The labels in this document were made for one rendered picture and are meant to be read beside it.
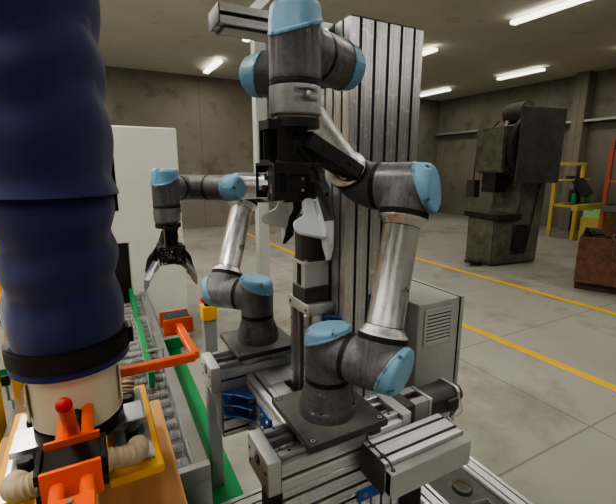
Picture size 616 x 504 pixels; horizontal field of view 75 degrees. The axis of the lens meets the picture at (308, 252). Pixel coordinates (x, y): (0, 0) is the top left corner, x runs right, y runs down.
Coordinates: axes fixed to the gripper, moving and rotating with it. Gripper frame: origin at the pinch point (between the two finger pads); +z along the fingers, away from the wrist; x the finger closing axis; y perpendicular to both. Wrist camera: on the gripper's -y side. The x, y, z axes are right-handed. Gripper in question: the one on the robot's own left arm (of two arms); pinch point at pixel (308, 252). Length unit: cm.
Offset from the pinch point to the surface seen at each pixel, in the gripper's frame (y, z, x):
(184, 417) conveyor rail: 4, 92, -106
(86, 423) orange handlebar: 34, 33, -22
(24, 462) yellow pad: 46, 42, -29
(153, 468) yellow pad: 24, 45, -20
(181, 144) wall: -189, -72, -1056
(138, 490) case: 27, 58, -31
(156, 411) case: 19, 58, -60
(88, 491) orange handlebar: 33.9, 32.3, -3.2
